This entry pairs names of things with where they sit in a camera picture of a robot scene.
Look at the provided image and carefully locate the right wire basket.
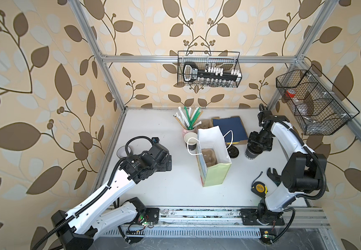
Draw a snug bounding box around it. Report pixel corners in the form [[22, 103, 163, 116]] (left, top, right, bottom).
[[276, 65, 360, 136]]

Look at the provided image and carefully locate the black paper coffee cup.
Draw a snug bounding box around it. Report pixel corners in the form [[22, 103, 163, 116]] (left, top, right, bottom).
[[245, 145, 263, 160]]

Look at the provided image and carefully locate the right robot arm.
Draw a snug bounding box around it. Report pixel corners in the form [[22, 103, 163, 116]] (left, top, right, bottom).
[[245, 104, 327, 219]]

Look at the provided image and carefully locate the brown pulp cup carrier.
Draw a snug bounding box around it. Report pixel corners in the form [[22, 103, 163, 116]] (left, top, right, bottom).
[[198, 119, 214, 129]]

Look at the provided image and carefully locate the remaining black paper cup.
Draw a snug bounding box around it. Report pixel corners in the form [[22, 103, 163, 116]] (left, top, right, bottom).
[[184, 132, 198, 151]]

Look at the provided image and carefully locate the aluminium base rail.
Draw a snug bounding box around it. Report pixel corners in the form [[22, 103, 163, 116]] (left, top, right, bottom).
[[72, 205, 331, 239]]

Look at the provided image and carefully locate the black tool in basket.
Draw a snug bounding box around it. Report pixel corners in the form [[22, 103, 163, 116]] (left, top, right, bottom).
[[180, 62, 242, 84]]

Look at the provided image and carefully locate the white wrapped straw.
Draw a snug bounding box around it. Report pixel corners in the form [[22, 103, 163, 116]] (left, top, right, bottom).
[[178, 107, 189, 129]]

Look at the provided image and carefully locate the red item in basket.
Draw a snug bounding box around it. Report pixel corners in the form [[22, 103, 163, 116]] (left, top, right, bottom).
[[285, 89, 296, 99]]

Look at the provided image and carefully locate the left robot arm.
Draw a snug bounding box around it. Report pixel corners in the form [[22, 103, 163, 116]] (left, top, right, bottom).
[[31, 137, 172, 250]]

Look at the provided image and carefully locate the black wrench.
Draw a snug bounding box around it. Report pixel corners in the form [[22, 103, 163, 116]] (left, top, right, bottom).
[[267, 168, 281, 186]]

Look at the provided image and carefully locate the black plastic cup lid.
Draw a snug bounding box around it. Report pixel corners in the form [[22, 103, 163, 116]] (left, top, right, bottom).
[[227, 145, 239, 159]]

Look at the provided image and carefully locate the back wire basket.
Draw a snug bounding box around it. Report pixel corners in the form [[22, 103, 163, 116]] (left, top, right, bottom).
[[177, 50, 242, 88]]

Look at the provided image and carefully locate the pink straw holder cup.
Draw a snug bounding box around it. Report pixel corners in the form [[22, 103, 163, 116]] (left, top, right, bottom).
[[181, 128, 197, 136]]

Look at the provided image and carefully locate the wire basket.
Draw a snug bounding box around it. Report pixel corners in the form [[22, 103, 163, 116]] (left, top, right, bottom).
[[276, 65, 360, 136], [177, 50, 242, 88]]

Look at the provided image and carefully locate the white green paper bag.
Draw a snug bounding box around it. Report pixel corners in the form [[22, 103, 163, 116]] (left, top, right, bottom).
[[184, 126, 233, 187]]

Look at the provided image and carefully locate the grey tape roll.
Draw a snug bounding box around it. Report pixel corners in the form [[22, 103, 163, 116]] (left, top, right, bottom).
[[117, 146, 133, 158]]

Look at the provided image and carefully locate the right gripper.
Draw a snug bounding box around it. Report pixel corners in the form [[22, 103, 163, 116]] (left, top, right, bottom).
[[246, 129, 272, 151]]

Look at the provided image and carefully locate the yellow tape measure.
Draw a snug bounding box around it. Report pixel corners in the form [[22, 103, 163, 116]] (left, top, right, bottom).
[[251, 181, 268, 198]]

